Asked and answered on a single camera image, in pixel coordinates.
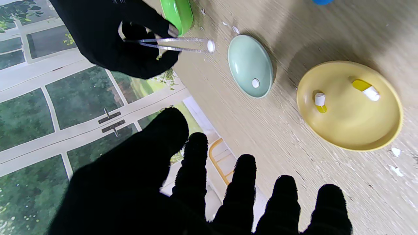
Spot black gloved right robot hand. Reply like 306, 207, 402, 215
49, 0, 181, 80

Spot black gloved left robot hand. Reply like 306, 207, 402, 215
49, 107, 353, 235

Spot metal tweezers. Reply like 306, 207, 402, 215
124, 38, 213, 53

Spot green plastic dish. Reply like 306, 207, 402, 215
160, 0, 194, 37

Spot dark leafy branch plant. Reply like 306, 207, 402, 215
0, 0, 44, 33

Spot pale green ceramic bowl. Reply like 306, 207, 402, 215
228, 35, 274, 99

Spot yellow and white capsule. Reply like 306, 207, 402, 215
352, 79, 381, 102
314, 92, 328, 114

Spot yellow plastic dish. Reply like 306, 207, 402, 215
297, 61, 404, 151

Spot black door handle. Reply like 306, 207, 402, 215
101, 119, 126, 137
98, 108, 122, 124

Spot white lounge chair wooden frame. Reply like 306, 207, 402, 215
209, 138, 234, 185

